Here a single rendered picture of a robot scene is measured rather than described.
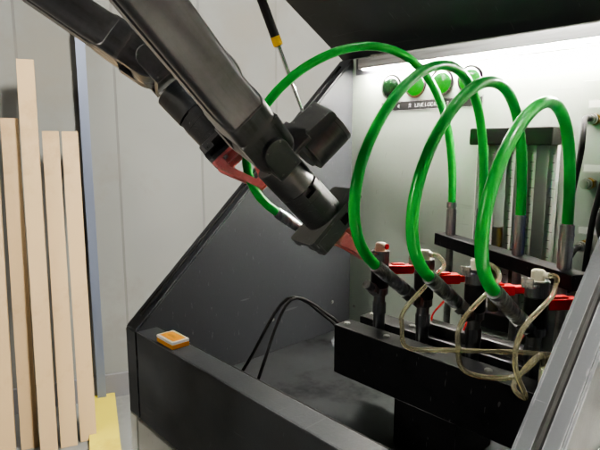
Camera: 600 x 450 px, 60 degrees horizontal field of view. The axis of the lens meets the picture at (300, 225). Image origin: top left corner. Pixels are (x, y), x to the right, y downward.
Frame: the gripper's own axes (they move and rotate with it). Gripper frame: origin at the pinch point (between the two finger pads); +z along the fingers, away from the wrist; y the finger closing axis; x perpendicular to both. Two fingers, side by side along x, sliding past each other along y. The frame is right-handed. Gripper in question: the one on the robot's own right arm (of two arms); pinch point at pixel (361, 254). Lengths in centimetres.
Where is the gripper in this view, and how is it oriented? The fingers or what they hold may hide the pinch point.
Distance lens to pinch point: 77.2
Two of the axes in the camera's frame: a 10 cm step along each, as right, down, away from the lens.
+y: 6.2, -7.5, 2.2
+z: 6.3, 6.5, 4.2
